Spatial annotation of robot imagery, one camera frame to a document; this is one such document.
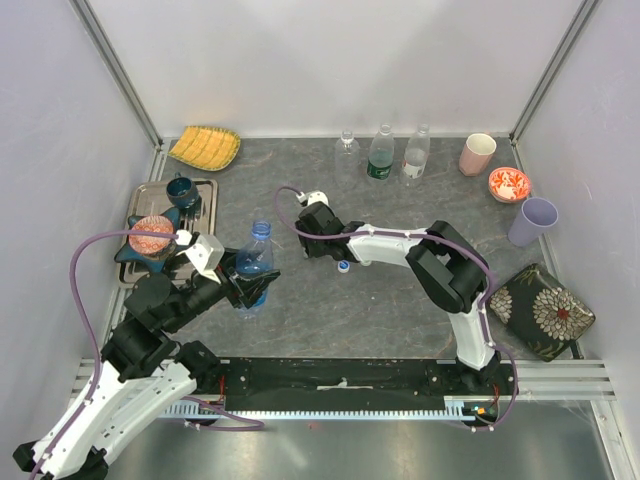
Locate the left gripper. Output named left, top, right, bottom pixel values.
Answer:
left=164, top=245, right=282, bottom=332

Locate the blue label bottle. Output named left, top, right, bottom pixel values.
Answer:
left=236, top=219, right=274, bottom=320

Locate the blue white Pocari cap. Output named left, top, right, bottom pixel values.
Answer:
left=337, top=260, right=350, bottom=273

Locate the clear bottle blue-white cap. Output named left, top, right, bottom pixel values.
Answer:
left=334, top=130, right=360, bottom=189

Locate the green label bottle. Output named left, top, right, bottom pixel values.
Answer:
left=366, top=124, right=395, bottom=181

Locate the red label clear bottle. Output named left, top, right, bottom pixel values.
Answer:
left=400, top=123, right=431, bottom=187

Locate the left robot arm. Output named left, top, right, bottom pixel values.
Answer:
left=13, top=249, right=280, bottom=479

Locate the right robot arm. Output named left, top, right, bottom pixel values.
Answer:
left=295, top=199, right=500, bottom=394

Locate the blue star plate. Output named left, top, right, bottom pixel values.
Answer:
left=114, top=207, right=181, bottom=269

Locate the orange patterned bowl left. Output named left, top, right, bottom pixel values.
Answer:
left=128, top=215, right=174, bottom=258

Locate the orange patterned bowl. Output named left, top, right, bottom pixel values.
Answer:
left=128, top=215, right=174, bottom=258
left=488, top=167, right=531, bottom=203

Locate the dark blue teacup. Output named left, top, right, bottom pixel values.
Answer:
left=166, top=173, right=200, bottom=210

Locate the black base bar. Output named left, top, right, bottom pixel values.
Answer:
left=195, top=357, right=515, bottom=411

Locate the metal tray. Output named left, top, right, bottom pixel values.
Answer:
left=117, top=178, right=218, bottom=289

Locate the yellow woven plate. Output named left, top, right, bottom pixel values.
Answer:
left=169, top=126, right=241, bottom=172

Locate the pink cup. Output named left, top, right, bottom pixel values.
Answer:
left=459, top=133, right=497, bottom=176

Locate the orange patterned bowl right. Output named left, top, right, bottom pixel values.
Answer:
left=488, top=167, right=531, bottom=203

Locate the purple cup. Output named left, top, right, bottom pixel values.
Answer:
left=507, top=197, right=559, bottom=247

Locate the dark patterned pouch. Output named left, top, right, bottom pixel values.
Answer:
left=488, top=263, right=596, bottom=362

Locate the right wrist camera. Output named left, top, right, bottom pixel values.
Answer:
left=296, top=190, right=329, bottom=207

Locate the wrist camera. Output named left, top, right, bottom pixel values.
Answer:
left=296, top=190, right=329, bottom=207
left=176, top=229, right=225, bottom=284

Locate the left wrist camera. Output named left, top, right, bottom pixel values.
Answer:
left=176, top=229, right=225, bottom=284

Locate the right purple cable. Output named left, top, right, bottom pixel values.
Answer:
left=274, top=186, right=521, bottom=434

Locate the purple cable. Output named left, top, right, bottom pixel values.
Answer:
left=274, top=186, right=521, bottom=434
left=27, top=230, right=184, bottom=480

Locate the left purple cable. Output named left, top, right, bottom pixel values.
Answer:
left=27, top=230, right=184, bottom=480

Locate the slotted cable duct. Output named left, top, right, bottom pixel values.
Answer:
left=159, top=398, right=501, bottom=421

